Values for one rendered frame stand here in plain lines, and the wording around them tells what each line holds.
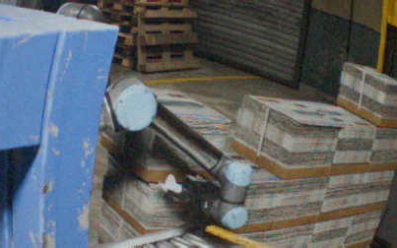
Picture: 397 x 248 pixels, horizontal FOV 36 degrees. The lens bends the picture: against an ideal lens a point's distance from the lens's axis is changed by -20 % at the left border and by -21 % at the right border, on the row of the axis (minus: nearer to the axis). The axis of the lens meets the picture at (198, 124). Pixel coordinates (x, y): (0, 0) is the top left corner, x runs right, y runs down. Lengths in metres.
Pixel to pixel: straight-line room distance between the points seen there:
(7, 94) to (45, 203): 0.12
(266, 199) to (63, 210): 2.23
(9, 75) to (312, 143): 2.41
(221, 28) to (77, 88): 10.16
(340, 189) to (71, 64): 2.61
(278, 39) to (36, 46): 9.71
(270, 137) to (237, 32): 7.72
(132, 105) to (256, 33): 8.48
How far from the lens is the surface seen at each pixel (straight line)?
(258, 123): 2.93
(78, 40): 0.55
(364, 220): 3.39
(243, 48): 10.49
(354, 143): 3.05
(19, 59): 0.51
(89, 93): 0.58
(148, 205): 2.51
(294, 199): 2.90
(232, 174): 2.12
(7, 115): 0.51
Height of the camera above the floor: 1.62
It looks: 14 degrees down
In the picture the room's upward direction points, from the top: 12 degrees clockwise
